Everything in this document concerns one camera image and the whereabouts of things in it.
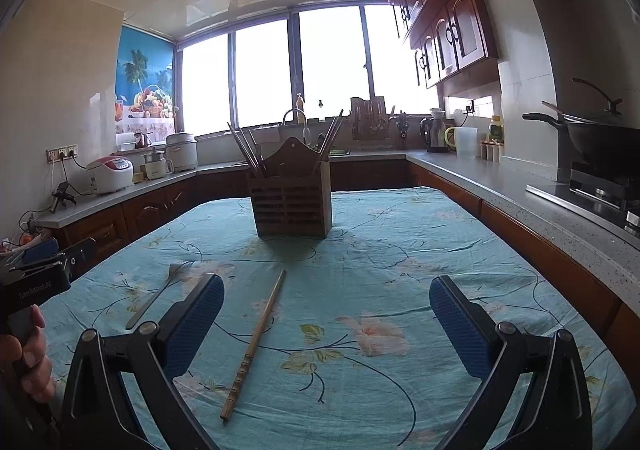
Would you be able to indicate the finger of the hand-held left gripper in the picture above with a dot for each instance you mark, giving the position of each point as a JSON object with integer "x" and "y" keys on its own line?
{"x": 40, "y": 251}
{"x": 77, "y": 255}

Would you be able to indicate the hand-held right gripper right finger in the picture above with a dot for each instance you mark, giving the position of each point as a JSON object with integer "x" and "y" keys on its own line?
{"x": 460, "y": 325}

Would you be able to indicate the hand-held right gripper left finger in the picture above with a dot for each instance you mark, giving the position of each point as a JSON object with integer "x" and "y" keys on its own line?
{"x": 200, "y": 315}

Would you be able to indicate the metal fork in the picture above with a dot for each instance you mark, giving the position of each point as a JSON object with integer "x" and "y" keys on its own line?
{"x": 155, "y": 297}

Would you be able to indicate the wooden utensil holder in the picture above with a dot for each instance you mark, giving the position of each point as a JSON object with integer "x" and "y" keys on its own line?
{"x": 292, "y": 200}

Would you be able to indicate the metal chopstick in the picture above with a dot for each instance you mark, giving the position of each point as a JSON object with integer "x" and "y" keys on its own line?
{"x": 242, "y": 149}
{"x": 248, "y": 149}

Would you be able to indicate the person's left hand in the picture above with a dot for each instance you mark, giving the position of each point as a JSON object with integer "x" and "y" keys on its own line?
{"x": 35, "y": 365}

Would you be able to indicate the small black phone tripod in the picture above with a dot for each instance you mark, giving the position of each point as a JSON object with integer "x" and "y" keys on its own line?
{"x": 62, "y": 195}

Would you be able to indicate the brown wooden base cabinets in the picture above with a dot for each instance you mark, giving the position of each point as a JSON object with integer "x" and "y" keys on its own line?
{"x": 150, "y": 210}

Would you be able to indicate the red and white rice cooker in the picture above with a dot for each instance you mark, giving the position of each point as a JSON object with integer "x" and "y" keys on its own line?
{"x": 110, "y": 174}

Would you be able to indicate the turquoise floral tablecloth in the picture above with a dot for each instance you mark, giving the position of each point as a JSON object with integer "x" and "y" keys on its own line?
{"x": 380, "y": 255}

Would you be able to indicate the small white food processor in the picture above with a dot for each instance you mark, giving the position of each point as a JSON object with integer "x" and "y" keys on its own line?
{"x": 157, "y": 167}

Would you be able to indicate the white round rice cooker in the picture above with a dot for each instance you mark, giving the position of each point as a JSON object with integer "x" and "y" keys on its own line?
{"x": 181, "y": 152}

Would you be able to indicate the white spice jars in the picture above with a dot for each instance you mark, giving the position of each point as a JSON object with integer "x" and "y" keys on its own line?
{"x": 491, "y": 152}

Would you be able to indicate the steel electric kettle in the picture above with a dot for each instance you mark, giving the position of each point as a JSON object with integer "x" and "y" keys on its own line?
{"x": 434, "y": 135}

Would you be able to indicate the steel gas stove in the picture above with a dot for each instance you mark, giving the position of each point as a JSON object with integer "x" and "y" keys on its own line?
{"x": 595, "y": 190}

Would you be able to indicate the yellow oil bottle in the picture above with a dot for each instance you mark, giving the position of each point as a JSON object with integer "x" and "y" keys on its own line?
{"x": 495, "y": 129}

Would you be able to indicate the knife block with scissors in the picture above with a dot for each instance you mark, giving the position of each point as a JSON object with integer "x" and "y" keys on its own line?
{"x": 401, "y": 132}

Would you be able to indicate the green basket of vegetables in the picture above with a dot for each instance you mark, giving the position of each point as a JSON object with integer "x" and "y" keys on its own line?
{"x": 339, "y": 150}

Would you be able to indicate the small white bowl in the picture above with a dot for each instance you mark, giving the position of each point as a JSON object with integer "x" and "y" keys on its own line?
{"x": 438, "y": 113}

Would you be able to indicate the chrome faucet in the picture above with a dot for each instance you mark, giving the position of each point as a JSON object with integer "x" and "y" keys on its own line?
{"x": 290, "y": 112}

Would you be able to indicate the wooden cutting board rack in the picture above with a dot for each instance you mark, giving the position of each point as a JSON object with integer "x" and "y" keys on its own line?
{"x": 367, "y": 119}

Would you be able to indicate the yellow dish soap bottle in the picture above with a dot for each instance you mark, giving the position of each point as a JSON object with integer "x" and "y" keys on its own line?
{"x": 300, "y": 104}

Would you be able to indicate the wooden spatula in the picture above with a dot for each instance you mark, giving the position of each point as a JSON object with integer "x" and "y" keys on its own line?
{"x": 552, "y": 109}

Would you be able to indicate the black wok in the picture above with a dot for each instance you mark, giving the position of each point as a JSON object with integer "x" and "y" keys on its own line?
{"x": 605, "y": 139}

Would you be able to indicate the kitchen window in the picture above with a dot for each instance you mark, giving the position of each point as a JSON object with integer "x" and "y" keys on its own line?
{"x": 325, "y": 64}

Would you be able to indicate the wall socket strip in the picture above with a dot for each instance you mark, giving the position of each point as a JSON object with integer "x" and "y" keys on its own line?
{"x": 62, "y": 153}

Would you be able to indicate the tropical fruit wall poster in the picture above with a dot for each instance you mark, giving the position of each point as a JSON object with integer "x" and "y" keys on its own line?
{"x": 142, "y": 74}

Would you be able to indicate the brown wooden wall cabinets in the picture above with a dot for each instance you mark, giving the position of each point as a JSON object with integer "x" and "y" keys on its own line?
{"x": 440, "y": 4}

